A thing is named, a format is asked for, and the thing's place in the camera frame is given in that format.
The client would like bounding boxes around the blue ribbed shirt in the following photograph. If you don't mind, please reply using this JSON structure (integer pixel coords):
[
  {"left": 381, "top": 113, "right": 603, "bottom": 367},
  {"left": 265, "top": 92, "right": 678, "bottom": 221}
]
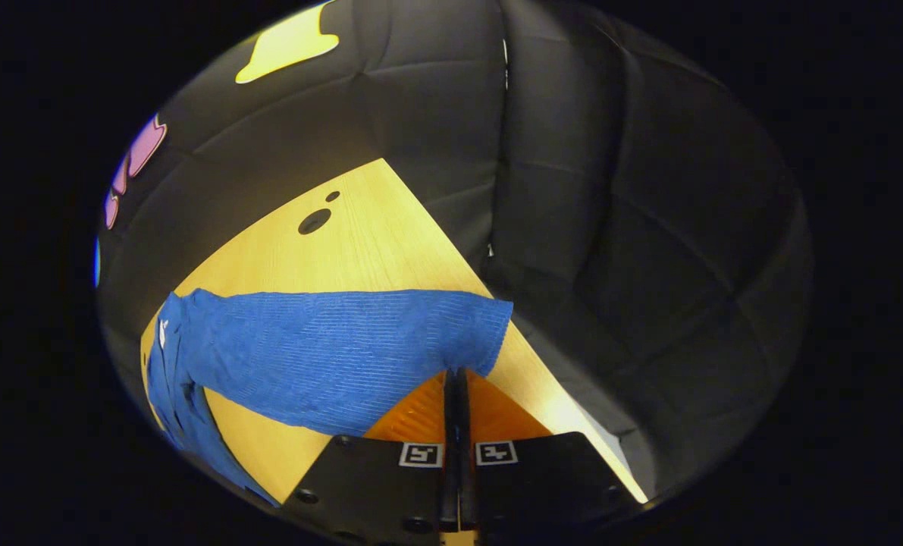
[{"left": 144, "top": 288, "right": 514, "bottom": 507}]

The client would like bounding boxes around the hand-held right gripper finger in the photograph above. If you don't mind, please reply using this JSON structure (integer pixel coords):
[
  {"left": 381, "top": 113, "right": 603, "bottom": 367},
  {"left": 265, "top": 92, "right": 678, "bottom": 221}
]
[
  {"left": 457, "top": 369, "right": 641, "bottom": 543},
  {"left": 281, "top": 369, "right": 459, "bottom": 546}
]

